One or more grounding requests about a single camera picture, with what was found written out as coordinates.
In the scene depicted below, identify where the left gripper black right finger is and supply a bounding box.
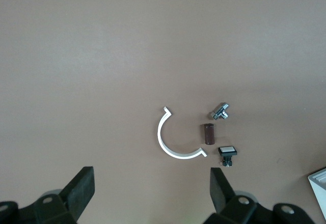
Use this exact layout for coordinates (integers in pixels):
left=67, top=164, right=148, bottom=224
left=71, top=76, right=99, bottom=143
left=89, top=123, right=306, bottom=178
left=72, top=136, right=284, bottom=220
left=203, top=167, right=276, bottom=224

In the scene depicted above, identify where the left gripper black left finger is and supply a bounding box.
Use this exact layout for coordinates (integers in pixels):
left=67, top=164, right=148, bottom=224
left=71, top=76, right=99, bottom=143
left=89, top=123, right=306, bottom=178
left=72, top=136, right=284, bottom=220
left=20, top=166, right=95, bottom=224

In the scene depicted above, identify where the black square white-faced button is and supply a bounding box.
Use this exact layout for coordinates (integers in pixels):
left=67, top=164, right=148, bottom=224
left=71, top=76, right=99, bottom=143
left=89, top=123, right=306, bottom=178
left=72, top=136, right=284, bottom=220
left=218, top=146, right=238, bottom=168

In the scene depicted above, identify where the white drawer cabinet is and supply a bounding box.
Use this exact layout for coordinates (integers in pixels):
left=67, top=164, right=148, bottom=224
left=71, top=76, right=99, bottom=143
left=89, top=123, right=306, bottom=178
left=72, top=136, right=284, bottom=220
left=307, top=167, right=326, bottom=216

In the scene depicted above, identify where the dark brown ribbed cylinder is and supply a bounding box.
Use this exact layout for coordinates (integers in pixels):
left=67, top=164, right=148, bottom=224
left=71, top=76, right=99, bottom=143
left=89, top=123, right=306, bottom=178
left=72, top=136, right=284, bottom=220
left=202, top=123, right=216, bottom=145

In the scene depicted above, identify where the chrome metal pipe fitting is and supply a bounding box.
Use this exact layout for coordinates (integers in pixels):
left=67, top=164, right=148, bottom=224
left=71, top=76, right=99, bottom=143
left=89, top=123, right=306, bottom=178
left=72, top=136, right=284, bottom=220
left=208, top=102, right=230, bottom=121

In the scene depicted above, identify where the white curved plastic bracket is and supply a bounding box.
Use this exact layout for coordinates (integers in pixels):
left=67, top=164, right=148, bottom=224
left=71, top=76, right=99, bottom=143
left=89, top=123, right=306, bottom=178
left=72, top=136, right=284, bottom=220
left=157, top=106, right=207, bottom=159

